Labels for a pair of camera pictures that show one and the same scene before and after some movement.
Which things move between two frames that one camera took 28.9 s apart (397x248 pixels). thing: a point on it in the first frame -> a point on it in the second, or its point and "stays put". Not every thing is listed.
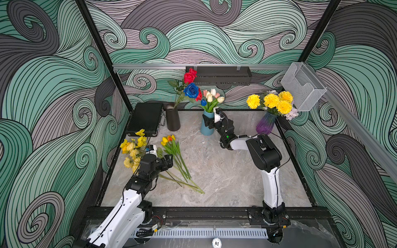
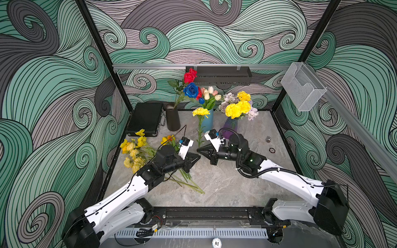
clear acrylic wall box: (306, 88) stays put
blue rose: (192, 90) stays put
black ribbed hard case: (146, 115) stays put
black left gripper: (168, 162) -> (186, 164)
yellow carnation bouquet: (279, 103) -> (234, 110)
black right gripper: (208, 122) -> (210, 150)
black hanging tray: (224, 77) stays put
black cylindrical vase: (172, 117) stays put
